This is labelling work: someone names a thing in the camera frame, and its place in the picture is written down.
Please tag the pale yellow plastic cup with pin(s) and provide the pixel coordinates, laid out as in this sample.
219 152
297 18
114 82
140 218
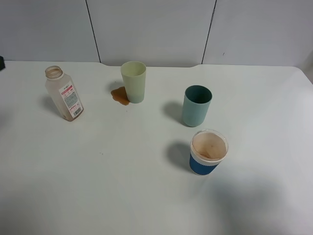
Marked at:
134 77

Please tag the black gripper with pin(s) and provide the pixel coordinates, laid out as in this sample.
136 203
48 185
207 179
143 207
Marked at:
2 63

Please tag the brown spilled drink puddle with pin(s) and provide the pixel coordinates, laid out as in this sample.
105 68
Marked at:
120 96

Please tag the glass cup blue sleeve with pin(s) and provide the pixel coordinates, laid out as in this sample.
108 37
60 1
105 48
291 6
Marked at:
207 150

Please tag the teal plastic cup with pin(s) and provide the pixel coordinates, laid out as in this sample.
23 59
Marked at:
196 102

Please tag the clear plastic drink bottle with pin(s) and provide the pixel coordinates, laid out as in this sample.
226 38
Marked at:
63 93

